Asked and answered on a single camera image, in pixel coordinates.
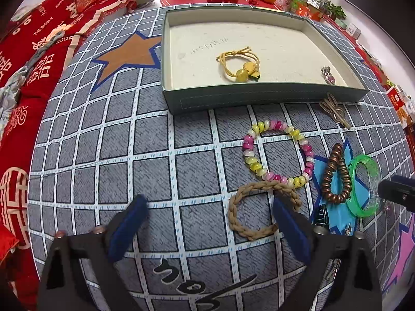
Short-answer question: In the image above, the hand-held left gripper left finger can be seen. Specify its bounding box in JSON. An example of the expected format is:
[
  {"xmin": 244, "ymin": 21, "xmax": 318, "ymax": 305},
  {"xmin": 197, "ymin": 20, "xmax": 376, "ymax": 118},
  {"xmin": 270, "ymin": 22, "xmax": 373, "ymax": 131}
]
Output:
[{"xmin": 37, "ymin": 194, "xmax": 150, "ymax": 311}]

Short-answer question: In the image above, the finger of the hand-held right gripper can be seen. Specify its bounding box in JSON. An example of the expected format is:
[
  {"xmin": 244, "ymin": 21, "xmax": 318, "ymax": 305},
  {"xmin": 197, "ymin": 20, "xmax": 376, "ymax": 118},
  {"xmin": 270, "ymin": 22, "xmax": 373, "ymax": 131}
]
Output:
[{"xmin": 378, "ymin": 175, "xmax": 415, "ymax": 213}]

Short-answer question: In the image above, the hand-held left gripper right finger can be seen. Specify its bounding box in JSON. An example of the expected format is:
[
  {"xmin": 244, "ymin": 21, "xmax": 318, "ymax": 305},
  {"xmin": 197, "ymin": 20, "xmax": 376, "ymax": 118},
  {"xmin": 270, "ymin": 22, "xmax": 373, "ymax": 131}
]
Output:
[{"xmin": 273, "ymin": 200, "xmax": 383, "ymax": 311}]

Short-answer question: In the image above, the black claw clip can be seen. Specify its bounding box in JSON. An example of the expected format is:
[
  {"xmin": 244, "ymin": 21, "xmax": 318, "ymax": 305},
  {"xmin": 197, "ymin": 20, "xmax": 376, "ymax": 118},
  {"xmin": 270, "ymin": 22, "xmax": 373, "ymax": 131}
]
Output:
[{"xmin": 311, "ymin": 203, "xmax": 329, "ymax": 229}]

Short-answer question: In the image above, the green bangle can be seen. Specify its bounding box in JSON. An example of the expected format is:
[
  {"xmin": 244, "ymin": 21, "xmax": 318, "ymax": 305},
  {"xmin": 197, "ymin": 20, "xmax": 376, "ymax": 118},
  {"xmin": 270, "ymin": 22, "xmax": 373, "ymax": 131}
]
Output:
[{"xmin": 344, "ymin": 154, "xmax": 381, "ymax": 218}]

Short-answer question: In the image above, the tan braided rope bracelet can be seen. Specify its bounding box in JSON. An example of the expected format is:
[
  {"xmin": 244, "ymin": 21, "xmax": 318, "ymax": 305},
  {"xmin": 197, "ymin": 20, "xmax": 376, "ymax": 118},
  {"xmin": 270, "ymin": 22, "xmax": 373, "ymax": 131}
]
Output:
[{"xmin": 228, "ymin": 181, "xmax": 303, "ymax": 242}]

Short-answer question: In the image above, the copper spiral hair tie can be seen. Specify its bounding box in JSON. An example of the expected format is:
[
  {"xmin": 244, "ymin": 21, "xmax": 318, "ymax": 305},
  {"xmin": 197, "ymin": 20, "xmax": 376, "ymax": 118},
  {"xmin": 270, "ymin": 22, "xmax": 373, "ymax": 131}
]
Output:
[{"xmin": 321, "ymin": 143, "xmax": 353, "ymax": 205}]

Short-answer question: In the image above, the pink yellow beaded bracelet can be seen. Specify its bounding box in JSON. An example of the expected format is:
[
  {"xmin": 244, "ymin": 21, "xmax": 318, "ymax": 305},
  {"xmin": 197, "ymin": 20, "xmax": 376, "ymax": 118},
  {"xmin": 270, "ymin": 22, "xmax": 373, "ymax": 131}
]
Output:
[{"xmin": 243, "ymin": 119, "xmax": 315, "ymax": 188}]

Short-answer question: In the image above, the silver pendant with pink stone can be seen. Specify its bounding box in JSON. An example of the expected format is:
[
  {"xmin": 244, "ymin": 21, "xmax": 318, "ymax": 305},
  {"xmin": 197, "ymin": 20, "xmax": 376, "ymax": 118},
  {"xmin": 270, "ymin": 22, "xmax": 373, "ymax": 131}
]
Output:
[{"xmin": 320, "ymin": 66, "xmax": 336, "ymax": 85}]

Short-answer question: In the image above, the green jewelry tray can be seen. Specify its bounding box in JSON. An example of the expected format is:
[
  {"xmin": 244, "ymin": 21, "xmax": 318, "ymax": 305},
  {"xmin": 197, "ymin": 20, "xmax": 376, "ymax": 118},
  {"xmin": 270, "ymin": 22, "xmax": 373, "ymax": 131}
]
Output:
[{"xmin": 161, "ymin": 5, "xmax": 369, "ymax": 115}]

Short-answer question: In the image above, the grey grid star blanket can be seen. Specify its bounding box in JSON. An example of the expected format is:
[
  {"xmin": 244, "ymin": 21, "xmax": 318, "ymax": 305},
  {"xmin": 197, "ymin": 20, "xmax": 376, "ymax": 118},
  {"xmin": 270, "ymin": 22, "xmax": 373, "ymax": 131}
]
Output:
[{"xmin": 27, "ymin": 5, "xmax": 415, "ymax": 311}]

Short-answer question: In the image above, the row of boxed goods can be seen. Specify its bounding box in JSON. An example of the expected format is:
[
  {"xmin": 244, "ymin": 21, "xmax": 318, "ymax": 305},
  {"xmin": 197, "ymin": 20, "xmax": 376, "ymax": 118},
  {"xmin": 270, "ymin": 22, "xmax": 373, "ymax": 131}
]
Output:
[{"xmin": 344, "ymin": 19, "xmax": 415, "ymax": 130}]

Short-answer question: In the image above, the green potted plant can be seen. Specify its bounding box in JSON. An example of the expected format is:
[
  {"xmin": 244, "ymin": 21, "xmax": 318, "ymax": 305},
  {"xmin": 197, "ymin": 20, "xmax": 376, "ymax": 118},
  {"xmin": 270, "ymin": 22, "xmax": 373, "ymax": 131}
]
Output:
[{"xmin": 324, "ymin": 2, "xmax": 347, "ymax": 20}]

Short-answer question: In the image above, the grey knitted cloth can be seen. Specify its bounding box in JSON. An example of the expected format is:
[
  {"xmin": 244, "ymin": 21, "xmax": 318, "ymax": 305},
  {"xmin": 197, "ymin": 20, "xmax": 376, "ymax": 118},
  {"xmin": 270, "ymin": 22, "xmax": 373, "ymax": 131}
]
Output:
[{"xmin": 0, "ymin": 26, "xmax": 78, "ymax": 130}]

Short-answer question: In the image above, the pile of snack packets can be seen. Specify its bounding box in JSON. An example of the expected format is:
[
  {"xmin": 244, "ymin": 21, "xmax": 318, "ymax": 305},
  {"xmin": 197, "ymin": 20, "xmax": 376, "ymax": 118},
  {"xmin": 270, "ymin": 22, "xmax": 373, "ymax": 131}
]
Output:
[{"xmin": 290, "ymin": 0, "xmax": 325, "ymax": 22}]

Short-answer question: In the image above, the yellow beaded hair tie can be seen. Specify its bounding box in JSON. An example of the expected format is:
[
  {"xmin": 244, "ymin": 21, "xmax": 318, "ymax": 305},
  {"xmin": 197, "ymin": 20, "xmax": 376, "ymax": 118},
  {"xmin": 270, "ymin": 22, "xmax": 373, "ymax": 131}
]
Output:
[{"xmin": 216, "ymin": 46, "xmax": 261, "ymax": 83}]

